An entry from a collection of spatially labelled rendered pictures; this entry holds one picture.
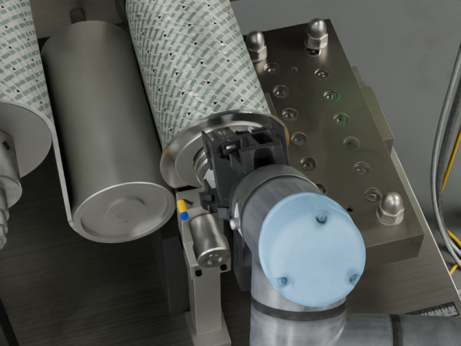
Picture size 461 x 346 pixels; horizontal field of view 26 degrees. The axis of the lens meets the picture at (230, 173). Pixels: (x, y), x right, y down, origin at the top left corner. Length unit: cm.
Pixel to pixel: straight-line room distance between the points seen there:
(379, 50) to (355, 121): 150
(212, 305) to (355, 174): 26
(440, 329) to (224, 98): 40
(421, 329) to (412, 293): 64
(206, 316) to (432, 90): 163
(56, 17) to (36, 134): 36
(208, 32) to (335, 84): 37
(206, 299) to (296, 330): 53
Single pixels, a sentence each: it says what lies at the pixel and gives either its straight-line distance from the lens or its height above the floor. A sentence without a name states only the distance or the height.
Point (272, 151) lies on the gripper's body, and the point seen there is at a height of 145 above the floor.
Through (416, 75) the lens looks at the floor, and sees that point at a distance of 287.
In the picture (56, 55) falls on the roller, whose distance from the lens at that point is 125.
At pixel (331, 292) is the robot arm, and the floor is 150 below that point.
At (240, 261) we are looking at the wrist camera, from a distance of 94.
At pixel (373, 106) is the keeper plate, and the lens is 146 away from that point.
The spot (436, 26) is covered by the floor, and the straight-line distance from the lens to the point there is 301.
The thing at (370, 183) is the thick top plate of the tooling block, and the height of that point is 103.
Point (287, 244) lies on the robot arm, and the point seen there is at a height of 153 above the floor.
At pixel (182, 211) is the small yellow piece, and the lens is 108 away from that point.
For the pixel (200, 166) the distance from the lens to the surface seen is 108.
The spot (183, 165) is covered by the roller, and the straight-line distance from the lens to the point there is 109.
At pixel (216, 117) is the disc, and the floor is 132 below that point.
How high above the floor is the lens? 214
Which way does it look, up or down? 55 degrees down
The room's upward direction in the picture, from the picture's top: straight up
